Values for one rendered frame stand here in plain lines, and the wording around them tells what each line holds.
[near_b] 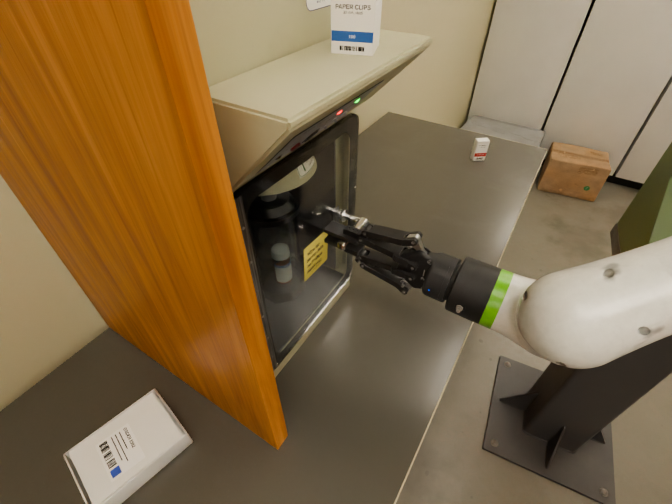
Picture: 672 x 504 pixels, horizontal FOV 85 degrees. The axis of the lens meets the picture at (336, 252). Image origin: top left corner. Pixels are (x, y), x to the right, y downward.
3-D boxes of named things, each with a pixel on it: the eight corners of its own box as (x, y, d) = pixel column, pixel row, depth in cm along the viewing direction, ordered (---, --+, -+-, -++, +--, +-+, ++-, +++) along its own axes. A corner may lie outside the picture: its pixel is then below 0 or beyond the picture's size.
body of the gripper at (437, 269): (455, 284, 64) (406, 264, 67) (467, 248, 58) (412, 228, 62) (440, 314, 59) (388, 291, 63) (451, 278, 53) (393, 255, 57)
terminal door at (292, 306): (268, 372, 70) (224, 197, 43) (349, 274, 89) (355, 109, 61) (271, 374, 70) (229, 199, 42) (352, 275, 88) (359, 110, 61)
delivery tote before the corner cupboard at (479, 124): (447, 168, 317) (455, 131, 295) (464, 148, 342) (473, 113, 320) (520, 190, 293) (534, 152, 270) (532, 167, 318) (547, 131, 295)
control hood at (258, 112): (212, 186, 41) (187, 93, 34) (357, 94, 61) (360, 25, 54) (296, 220, 36) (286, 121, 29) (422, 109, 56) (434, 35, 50)
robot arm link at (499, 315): (567, 369, 56) (594, 303, 56) (592, 381, 44) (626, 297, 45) (475, 329, 61) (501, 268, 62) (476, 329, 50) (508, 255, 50)
